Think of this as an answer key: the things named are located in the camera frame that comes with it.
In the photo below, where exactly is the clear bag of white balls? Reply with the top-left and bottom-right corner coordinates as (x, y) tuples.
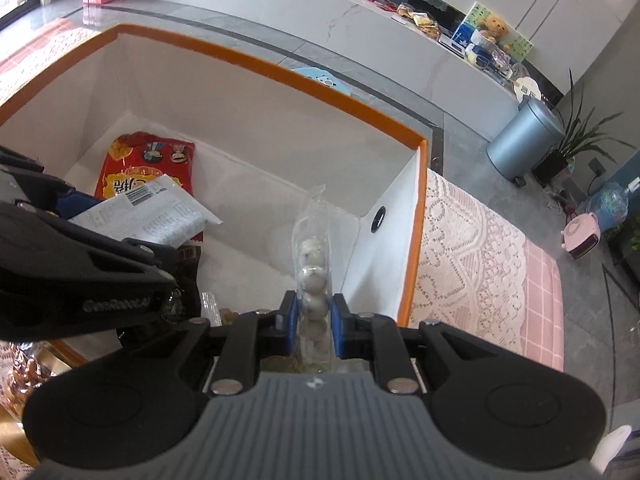
(292, 185), (332, 373)

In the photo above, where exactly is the white clear snack packet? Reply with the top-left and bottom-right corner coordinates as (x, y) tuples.
(70, 174), (222, 248)

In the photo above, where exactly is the red snack bag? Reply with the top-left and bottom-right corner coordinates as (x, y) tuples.
(93, 130), (205, 246)

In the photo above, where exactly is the clear bag of nuts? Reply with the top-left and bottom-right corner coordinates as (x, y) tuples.
(201, 292), (239, 327)

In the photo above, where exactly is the orange cardboard box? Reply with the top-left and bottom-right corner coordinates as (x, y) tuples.
(1, 25), (427, 325)

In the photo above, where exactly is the pink small heater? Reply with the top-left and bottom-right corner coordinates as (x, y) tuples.
(561, 212), (601, 260)

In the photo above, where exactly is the grey metal trash bin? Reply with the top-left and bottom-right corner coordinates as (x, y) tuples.
(486, 98), (564, 188)

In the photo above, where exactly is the blue water jug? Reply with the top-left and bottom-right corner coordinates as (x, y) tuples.
(579, 182), (629, 233)

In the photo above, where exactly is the tall leafy floor plant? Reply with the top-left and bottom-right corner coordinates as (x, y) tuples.
(532, 70), (636, 188)

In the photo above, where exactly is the teddy bear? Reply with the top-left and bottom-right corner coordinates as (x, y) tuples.
(472, 13), (510, 50)

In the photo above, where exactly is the white tv console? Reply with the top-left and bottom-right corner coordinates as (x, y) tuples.
(121, 0), (522, 141)

